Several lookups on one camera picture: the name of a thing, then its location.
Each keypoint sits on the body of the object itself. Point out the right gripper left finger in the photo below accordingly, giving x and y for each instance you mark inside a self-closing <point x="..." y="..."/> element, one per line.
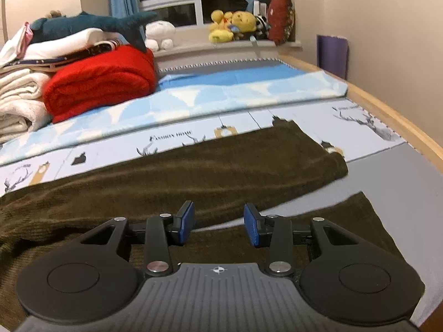
<point x="158" y="233"/>

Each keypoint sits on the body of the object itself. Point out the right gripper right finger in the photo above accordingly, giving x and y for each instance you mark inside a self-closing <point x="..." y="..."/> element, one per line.
<point x="279" y="235"/>

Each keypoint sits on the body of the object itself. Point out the brown corduroy pants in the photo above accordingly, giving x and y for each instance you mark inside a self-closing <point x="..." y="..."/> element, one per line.
<point x="67" y="263"/>

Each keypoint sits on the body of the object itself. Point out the deer print bed sheet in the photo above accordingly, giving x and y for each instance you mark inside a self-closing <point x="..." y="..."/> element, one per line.
<point x="71" y="161"/>

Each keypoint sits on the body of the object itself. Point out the red folded blanket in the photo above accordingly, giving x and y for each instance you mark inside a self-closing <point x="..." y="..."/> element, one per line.
<point x="100" y="81"/>

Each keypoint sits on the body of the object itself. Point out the cream folded quilt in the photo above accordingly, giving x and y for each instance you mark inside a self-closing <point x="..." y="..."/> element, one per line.
<point x="22" y="106"/>

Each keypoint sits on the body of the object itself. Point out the white mushroom plush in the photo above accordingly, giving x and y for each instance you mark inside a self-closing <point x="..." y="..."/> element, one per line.
<point x="159" y="35"/>

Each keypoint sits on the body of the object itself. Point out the yellow bear plush toys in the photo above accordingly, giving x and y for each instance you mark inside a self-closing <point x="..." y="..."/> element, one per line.
<point x="230" y="26"/>

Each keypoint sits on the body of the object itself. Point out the white folded bedding stack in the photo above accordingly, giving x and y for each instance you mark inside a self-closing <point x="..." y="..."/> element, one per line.
<point x="19" y="52"/>

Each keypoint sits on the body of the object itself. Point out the dark red cushion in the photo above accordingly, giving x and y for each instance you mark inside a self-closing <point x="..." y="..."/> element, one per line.
<point x="281" y="19"/>

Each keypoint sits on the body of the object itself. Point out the teal shark plush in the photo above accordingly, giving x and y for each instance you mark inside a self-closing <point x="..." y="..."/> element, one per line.
<point x="45" y="29"/>

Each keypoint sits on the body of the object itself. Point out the wooden bed frame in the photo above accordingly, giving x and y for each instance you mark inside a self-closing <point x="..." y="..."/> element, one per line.
<point x="391" y="120"/>

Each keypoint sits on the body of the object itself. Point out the purple folder against wall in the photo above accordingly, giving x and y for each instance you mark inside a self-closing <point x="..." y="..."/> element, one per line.
<point x="332" y="54"/>

